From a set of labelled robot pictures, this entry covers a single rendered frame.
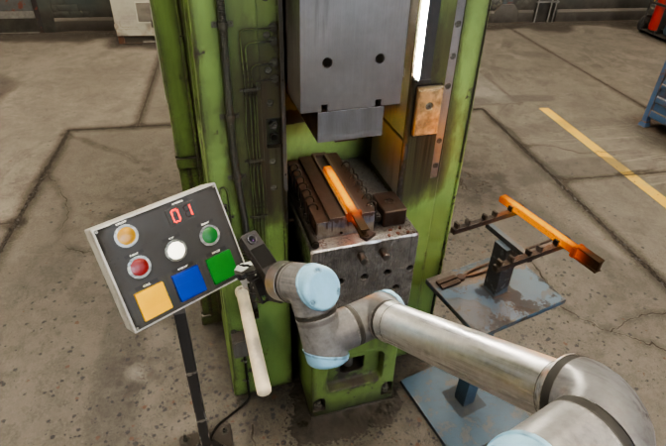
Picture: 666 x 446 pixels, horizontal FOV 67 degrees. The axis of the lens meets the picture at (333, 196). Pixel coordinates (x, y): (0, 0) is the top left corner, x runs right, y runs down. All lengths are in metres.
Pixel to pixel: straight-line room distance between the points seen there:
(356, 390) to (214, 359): 0.70
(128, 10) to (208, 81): 5.45
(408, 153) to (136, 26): 5.51
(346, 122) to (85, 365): 1.75
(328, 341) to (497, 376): 0.38
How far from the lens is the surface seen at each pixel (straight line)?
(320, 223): 1.61
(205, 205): 1.41
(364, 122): 1.47
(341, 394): 2.22
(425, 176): 1.85
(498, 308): 1.87
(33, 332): 2.92
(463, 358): 0.87
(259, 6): 1.44
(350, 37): 1.37
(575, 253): 1.77
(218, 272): 1.42
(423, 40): 1.58
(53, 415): 2.56
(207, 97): 1.49
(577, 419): 0.66
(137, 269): 1.35
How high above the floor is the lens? 1.94
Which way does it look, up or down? 34 degrees down
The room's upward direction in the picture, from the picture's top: 2 degrees clockwise
